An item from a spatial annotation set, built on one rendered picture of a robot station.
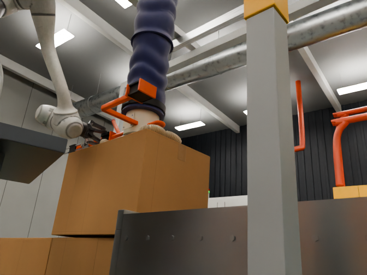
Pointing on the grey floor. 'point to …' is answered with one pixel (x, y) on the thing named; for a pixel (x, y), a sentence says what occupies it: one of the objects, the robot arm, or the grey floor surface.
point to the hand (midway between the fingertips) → (109, 139)
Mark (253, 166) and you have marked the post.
